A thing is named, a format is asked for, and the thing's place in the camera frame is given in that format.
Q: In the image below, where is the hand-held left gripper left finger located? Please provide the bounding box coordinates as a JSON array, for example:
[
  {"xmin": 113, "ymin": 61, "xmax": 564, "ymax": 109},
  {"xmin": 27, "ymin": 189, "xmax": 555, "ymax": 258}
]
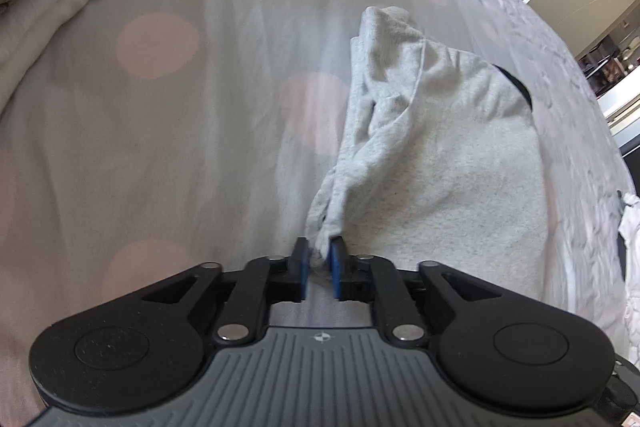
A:
[{"xmin": 142, "ymin": 236, "xmax": 311, "ymax": 348}]

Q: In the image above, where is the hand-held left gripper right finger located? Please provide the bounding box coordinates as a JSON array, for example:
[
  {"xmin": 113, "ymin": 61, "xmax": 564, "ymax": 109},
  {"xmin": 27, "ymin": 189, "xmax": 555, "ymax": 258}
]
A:
[{"xmin": 328, "ymin": 236, "xmax": 506, "ymax": 348}]

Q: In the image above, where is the grey t-shirt with black collar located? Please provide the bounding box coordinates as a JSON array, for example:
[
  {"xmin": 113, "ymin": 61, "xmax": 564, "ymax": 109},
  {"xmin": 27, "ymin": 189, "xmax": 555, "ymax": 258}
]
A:
[{"xmin": 305, "ymin": 5, "xmax": 552, "ymax": 304}]

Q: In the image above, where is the bed with polka dot sheet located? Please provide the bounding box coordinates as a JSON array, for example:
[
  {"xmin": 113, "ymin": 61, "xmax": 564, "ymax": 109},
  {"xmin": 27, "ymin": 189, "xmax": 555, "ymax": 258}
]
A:
[{"xmin": 0, "ymin": 0, "xmax": 640, "ymax": 427}]

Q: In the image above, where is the white garment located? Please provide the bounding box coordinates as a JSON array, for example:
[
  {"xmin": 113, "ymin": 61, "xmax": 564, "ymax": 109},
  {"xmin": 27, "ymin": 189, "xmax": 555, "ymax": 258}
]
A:
[{"xmin": 617, "ymin": 189, "xmax": 640, "ymax": 289}]

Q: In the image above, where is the crumpled white cloth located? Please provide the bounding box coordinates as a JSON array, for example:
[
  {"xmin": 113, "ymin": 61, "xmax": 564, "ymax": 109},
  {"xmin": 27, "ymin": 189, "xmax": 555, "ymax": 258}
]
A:
[{"xmin": 0, "ymin": 0, "xmax": 135, "ymax": 108}]

